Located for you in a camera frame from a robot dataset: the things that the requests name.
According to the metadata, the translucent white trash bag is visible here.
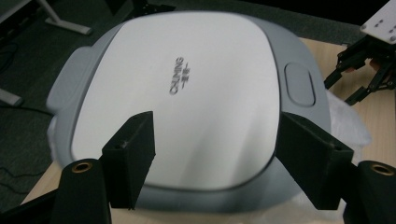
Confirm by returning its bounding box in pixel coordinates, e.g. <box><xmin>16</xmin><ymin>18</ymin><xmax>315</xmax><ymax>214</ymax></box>
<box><xmin>323</xmin><ymin>89</ymin><xmax>374</xmax><ymax>148</ymax></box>

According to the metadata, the white metal stand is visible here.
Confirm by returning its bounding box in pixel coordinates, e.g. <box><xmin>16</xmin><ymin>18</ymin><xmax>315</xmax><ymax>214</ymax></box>
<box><xmin>0</xmin><ymin>0</ymin><xmax>93</xmax><ymax>108</ymax></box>

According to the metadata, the grey and white pedal trash can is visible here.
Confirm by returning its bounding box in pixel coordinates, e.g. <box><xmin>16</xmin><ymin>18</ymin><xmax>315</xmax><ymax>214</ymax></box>
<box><xmin>46</xmin><ymin>10</ymin><xmax>344</xmax><ymax>224</ymax></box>

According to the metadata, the black stand base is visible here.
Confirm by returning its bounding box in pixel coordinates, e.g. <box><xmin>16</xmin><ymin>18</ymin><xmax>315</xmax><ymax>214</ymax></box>
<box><xmin>105</xmin><ymin>0</ymin><xmax>176</xmax><ymax>21</ymax></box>

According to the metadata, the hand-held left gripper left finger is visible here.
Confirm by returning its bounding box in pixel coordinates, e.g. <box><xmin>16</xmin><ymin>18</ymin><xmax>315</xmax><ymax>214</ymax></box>
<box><xmin>100</xmin><ymin>110</ymin><xmax>157</xmax><ymax>211</ymax></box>

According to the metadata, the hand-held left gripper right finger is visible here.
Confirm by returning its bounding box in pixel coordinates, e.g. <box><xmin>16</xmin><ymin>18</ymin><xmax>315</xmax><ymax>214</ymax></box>
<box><xmin>275</xmin><ymin>111</ymin><xmax>355</xmax><ymax>211</ymax></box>

